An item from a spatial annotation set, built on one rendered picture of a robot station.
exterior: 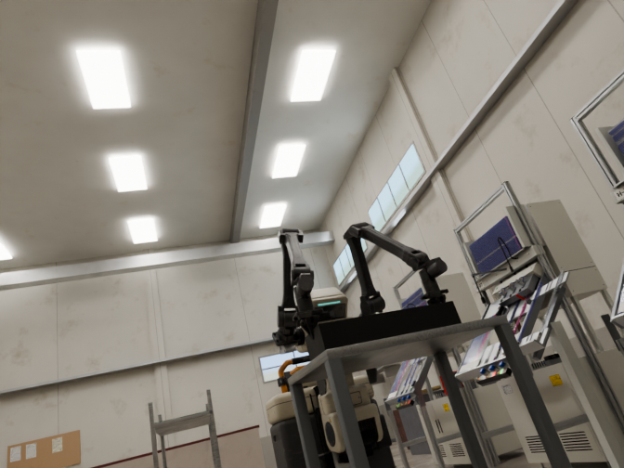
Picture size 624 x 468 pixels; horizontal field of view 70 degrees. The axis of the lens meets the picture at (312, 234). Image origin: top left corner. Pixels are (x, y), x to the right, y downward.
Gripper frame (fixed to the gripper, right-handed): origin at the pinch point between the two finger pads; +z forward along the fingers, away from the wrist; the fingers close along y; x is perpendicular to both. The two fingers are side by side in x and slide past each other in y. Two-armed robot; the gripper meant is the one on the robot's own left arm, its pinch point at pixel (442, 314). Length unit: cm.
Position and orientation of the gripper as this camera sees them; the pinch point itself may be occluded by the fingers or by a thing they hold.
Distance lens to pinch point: 191.6
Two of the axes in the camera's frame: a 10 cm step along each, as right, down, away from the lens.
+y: 9.2, -0.9, 3.8
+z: 2.5, 8.7, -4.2
